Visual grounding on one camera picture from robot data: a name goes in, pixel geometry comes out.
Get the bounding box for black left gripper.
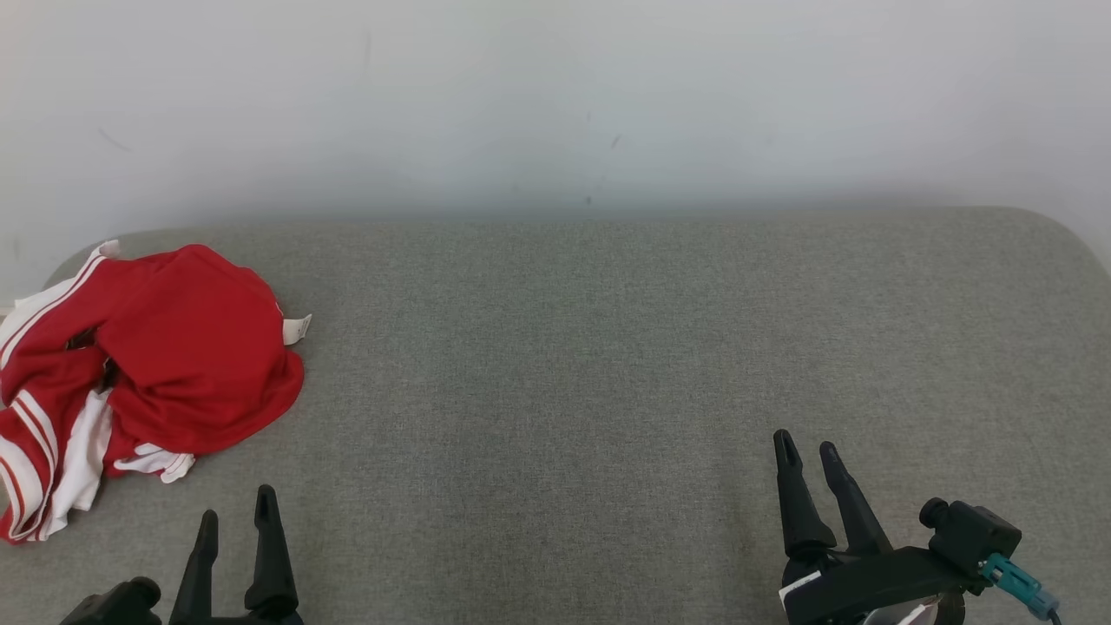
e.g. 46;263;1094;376
168;484;306;625

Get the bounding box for red shorts with white trim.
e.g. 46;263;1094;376
87;244;312;457

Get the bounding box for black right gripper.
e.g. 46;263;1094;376
772;430;987;625

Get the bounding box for red white basketball jersey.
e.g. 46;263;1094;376
0;241;196;545

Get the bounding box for black cable with teal connector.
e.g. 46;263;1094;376
981;554;1065;625

